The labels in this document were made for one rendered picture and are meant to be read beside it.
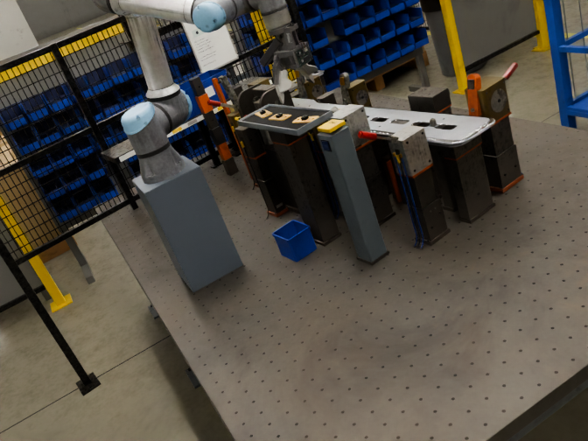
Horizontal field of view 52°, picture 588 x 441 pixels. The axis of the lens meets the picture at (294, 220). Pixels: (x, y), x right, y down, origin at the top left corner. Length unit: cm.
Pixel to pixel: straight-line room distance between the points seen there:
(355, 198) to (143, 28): 84
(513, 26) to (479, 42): 37
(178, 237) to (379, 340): 80
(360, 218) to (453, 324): 44
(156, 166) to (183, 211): 17
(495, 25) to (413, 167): 375
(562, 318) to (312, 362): 62
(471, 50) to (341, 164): 365
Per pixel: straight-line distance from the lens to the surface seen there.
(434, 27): 563
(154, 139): 201
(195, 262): 211
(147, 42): 204
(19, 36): 878
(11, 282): 426
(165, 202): 202
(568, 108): 402
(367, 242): 187
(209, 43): 322
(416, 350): 156
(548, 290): 166
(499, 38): 551
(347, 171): 177
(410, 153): 178
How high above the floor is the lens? 171
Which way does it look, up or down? 26 degrees down
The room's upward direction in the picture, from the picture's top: 21 degrees counter-clockwise
